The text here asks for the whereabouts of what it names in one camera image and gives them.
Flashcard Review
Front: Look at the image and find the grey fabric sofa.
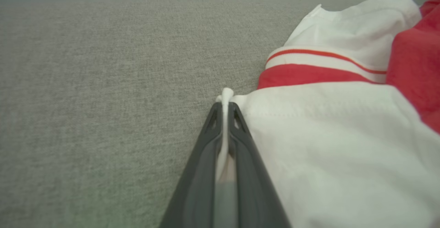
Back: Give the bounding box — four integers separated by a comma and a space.
0, 0, 440, 228

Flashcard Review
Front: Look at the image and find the red white basketball jersey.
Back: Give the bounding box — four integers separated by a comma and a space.
214, 0, 440, 228

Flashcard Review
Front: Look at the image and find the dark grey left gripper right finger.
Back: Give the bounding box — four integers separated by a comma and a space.
227, 101, 293, 228

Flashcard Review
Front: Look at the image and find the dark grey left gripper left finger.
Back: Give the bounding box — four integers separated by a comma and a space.
159, 101, 224, 228

